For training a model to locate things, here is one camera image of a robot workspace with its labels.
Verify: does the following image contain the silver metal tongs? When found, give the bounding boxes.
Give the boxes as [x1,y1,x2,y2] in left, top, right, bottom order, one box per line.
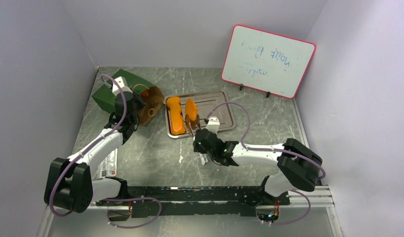
[184,114,208,165]

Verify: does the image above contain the green brown paper bag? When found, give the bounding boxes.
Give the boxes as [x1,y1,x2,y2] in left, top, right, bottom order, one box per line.
[92,69,164,126]

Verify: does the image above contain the orange fake bread loaf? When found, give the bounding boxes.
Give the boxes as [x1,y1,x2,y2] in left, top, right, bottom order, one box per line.
[166,96,186,135]

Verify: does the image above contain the orange fake croissant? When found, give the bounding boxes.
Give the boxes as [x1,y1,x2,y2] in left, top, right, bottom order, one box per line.
[184,99,198,121]

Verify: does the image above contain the silver metal tray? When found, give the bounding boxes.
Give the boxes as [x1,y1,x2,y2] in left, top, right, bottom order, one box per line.
[164,90,236,139]

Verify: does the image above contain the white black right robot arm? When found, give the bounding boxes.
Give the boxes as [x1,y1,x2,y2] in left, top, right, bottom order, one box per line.
[193,129,323,204]

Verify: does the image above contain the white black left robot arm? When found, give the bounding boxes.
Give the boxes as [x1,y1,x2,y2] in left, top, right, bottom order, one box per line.
[44,91,146,217]

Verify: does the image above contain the white plastic packet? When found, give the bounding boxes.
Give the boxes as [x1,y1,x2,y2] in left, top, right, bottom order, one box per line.
[97,149,118,179]

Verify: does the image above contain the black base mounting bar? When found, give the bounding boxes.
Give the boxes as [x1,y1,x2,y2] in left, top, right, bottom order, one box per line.
[95,186,290,218]

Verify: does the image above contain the red framed whiteboard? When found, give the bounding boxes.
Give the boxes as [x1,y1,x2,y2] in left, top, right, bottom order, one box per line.
[221,24,316,99]

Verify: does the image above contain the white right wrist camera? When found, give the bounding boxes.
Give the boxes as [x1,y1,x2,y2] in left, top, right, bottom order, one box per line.
[206,117,220,134]

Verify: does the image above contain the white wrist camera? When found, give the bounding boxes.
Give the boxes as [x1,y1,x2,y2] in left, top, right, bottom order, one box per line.
[206,117,220,134]
[112,77,132,96]

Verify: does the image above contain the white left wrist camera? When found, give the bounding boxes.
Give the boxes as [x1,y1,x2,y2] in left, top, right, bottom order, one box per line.
[112,77,132,96]

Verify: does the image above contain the aluminium frame rail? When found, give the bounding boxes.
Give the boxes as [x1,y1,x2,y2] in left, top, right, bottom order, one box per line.
[46,186,335,210]

